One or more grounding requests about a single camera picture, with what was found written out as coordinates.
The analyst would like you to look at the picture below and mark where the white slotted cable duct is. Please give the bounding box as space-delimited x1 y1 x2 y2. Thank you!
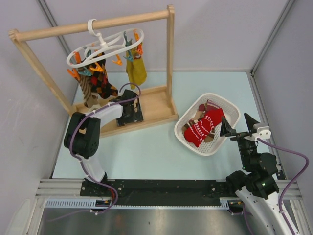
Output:
45 198 229 210

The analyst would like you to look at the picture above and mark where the white perforated plastic basket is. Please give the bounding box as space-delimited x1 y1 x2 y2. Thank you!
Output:
174 93 241 156

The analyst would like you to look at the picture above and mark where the teal peg far side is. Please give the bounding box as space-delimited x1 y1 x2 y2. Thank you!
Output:
124 51 134 62

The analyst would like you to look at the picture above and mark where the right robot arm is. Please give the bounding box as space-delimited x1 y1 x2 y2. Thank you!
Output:
220 114 299 235

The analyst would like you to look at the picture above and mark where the orange peg on loop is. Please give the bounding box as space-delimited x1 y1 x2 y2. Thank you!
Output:
89 62 103 72

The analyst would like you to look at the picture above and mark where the brown striped hanging sock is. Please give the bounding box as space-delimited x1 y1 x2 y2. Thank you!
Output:
78 74 100 110

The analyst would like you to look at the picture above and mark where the orange clothes peg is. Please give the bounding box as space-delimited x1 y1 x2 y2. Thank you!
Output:
67 69 81 82

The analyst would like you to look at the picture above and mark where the mustard yellow sock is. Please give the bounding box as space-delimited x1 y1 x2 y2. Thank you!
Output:
126 50 147 86

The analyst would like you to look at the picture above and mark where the teal clothes peg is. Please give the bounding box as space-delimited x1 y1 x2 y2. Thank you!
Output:
77 65 93 76

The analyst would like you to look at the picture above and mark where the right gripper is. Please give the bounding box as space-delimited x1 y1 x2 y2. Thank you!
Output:
219 112 260 170

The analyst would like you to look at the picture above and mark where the red patterned sock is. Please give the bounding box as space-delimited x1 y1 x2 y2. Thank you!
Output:
184 108 224 147

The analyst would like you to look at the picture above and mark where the wooden clothes rack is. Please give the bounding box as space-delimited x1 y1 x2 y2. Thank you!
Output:
8 5 179 137

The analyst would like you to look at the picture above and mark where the brown striped sock in basket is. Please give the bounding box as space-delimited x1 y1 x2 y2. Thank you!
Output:
181 100 220 134

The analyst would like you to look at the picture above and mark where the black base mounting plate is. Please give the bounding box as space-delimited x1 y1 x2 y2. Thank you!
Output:
80 179 237 206

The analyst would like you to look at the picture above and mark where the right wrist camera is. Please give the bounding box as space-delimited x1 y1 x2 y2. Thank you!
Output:
245 123 271 141

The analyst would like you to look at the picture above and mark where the white plastic clip hanger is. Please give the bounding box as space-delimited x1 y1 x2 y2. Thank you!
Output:
66 19 144 69

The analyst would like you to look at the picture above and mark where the black argyle sock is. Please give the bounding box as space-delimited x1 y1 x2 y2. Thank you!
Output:
90 59 118 99

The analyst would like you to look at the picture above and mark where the aluminium frame rail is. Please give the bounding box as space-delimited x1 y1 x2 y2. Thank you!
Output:
35 179 83 198

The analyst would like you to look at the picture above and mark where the yellow-orange peg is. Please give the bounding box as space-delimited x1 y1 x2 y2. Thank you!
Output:
112 54 123 66

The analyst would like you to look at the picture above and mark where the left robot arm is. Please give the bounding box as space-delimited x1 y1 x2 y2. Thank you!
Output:
64 90 143 196

